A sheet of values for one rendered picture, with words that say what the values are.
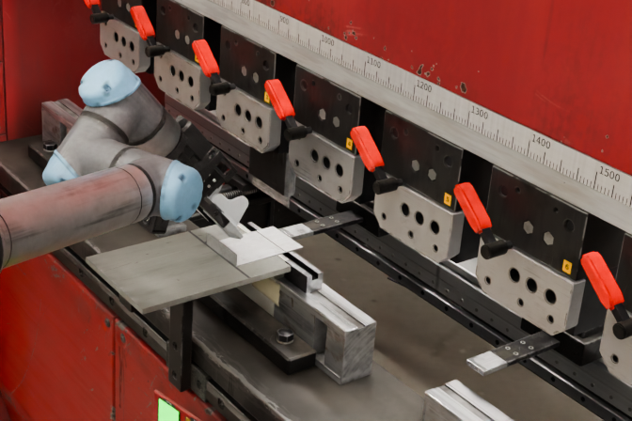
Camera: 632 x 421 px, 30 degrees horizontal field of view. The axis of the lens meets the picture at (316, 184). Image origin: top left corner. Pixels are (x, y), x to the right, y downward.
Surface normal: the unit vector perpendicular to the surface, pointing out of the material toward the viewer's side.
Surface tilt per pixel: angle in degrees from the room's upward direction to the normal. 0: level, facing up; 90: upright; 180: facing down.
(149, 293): 0
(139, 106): 80
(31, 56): 90
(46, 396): 90
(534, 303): 90
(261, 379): 0
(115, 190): 48
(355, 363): 90
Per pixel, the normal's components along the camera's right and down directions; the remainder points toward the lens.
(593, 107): -0.80, 0.19
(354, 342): 0.59, 0.37
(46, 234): 0.85, 0.21
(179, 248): 0.07, -0.91
